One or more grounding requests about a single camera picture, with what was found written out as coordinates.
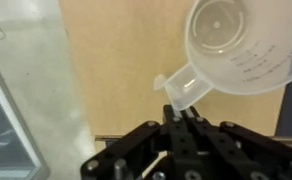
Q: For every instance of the clear plastic measuring jug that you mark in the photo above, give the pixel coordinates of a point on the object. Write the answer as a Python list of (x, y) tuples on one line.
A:
[(239, 47)]

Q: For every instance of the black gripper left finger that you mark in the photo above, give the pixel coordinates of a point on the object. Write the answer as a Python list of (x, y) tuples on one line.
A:
[(171, 122)]

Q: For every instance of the upper cardboard box under jug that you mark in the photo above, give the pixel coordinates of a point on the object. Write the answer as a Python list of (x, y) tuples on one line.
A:
[(127, 55)]

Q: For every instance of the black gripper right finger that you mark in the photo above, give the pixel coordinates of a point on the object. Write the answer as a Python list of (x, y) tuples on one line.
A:
[(195, 122)]

